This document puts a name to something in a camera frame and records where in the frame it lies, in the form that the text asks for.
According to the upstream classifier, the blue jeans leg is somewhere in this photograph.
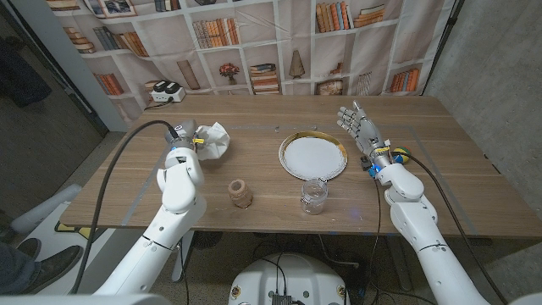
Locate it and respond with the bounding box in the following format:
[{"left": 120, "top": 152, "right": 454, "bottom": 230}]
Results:
[{"left": 0, "top": 241, "right": 41, "bottom": 296}]

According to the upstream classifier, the black backdrop stand pole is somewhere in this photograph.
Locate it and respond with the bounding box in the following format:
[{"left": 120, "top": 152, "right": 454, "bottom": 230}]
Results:
[{"left": 421, "top": 0, "right": 465, "bottom": 97}]

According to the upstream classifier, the white plastic plate gold rim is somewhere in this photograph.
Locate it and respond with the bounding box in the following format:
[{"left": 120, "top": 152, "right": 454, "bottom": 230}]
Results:
[{"left": 278, "top": 130, "right": 349, "bottom": 181}]

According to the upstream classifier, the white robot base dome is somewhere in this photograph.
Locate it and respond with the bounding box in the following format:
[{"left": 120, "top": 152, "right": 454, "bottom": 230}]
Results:
[{"left": 228, "top": 252, "right": 351, "bottom": 305}]

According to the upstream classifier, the black power strip cable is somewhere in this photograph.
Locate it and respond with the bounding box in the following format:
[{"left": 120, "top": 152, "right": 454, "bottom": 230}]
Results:
[{"left": 143, "top": 97, "right": 174, "bottom": 112}]

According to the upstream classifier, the printed bookshelf backdrop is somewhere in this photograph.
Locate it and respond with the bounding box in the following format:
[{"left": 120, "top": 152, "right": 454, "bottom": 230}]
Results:
[{"left": 44, "top": 0, "right": 452, "bottom": 124}]

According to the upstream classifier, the white table leg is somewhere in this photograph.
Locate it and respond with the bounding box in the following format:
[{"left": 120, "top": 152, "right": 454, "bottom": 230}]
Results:
[{"left": 171, "top": 230, "right": 196, "bottom": 284}]

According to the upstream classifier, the grey table leg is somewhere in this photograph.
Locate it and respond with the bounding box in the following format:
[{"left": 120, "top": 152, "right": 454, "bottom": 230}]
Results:
[{"left": 385, "top": 235, "right": 414, "bottom": 293}]

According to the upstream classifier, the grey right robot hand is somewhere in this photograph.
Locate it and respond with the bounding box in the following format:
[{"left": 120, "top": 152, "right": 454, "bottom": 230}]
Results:
[{"left": 337, "top": 100, "right": 392, "bottom": 169}]

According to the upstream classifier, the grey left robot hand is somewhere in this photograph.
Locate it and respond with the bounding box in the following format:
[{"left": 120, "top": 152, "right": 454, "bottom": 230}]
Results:
[{"left": 163, "top": 118, "right": 207, "bottom": 150}]

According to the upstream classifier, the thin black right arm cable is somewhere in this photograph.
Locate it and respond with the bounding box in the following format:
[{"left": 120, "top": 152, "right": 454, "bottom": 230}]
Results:
[{"left": 367, "top": 177, "right": 382, "bottom": 293}]

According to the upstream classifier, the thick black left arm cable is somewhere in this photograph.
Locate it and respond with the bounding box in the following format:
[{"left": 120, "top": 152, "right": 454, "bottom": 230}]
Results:
[{"left": 69, "top": 119, "right": 179, "bottom": 296}]

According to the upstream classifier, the white power adapter box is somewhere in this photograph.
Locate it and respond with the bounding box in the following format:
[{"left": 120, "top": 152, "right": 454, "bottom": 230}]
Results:
[{"left": 150, "top": 80, "right": 186, "bottom": 103}]

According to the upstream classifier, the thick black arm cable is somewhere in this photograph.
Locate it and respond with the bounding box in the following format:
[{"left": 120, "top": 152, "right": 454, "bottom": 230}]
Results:
[
  {"left": 69, "top": 119, "right": 179, "bottom": 296},
  {"left": 392, "top": 151, "right": 508, "bottom": 305}
]

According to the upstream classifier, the white cloth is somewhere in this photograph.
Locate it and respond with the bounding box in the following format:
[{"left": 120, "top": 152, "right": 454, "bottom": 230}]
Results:
[{"left": 195, "top": 121, "right": 231, "bottom": 161}]

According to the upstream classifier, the clear glass jar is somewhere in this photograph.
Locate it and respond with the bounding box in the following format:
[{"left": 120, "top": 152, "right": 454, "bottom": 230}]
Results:
[{"left": 300, "top": 177, "right": 329, "bottom": 216}]

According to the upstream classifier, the black leather shoe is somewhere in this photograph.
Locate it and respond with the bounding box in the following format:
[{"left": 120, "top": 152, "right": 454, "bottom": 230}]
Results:
[
  {"left": 14, "top": 237, "right": 42, "bottom": 259},
  {"left": 16, "top": 244, "right": 85, "bottom": 296}
]

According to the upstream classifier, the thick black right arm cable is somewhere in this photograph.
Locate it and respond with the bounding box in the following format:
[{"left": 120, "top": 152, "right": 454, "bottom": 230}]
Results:
[{"left": 392, "top": 151, "right": 508, "bottom": 305}]

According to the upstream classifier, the white robot torso edge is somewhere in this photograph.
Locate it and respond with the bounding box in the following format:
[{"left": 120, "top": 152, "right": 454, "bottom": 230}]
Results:
[{"left": 0, "top": 291, "right": 542, "bottom": 305}]

